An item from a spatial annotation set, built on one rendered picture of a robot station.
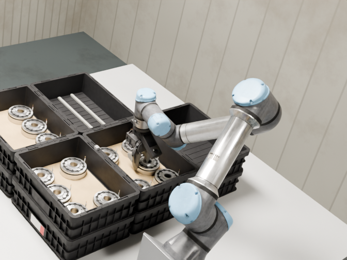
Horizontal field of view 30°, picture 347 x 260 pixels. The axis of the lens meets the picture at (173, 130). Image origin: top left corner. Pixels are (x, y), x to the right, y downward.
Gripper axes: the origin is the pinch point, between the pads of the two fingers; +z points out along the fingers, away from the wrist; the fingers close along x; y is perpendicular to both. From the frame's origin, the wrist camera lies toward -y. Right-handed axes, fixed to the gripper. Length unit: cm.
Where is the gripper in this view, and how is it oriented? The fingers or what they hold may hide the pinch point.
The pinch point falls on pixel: (141, 165)
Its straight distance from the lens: 261.1
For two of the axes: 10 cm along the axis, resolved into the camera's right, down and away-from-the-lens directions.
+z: -1.2, 7.8, 6.2
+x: -7.6, 3.3, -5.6
